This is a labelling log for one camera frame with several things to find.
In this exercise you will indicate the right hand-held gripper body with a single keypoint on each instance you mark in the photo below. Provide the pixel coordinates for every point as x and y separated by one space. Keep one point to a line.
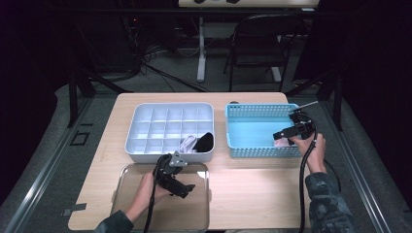
304 127

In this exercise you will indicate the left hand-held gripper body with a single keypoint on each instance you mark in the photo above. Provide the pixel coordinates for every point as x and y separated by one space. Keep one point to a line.
168 171

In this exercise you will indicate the pink sock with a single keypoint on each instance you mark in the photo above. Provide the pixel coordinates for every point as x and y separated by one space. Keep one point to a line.
285 143

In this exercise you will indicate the transparent box lid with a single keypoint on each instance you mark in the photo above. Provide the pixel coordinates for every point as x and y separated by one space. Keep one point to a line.
191 213

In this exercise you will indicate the grey divided storage box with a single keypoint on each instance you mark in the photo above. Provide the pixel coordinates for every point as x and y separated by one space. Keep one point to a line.
145 158

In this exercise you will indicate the blue plastic basket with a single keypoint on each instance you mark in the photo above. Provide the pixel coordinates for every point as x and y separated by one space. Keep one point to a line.
252 132

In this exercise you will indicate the white sock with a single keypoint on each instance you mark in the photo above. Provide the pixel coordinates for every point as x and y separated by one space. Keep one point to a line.
188 144

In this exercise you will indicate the black sock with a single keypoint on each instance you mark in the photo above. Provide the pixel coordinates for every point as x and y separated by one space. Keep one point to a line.
204 142

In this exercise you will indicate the person's right hand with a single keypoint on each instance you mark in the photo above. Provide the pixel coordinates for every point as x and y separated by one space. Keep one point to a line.
314 152

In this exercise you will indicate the person's left hand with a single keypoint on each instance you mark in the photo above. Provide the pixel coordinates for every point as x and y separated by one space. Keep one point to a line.
147 194

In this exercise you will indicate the black metal stand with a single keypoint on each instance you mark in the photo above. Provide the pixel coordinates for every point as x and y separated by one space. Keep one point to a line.
338 103
73 97

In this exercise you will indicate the black folding chair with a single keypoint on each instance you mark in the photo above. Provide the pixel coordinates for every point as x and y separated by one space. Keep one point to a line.
259 35

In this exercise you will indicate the white desk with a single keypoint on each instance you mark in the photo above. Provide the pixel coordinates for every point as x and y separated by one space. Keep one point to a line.
201 48

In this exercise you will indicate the dark equipment rack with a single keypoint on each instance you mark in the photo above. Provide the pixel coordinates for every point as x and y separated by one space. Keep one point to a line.
132 39

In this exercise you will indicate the aluminium floor rail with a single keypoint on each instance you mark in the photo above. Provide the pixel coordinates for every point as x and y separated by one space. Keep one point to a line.
39 181
372 191

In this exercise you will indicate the grey metal bracket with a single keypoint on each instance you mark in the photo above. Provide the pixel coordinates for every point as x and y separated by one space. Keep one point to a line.
74 208

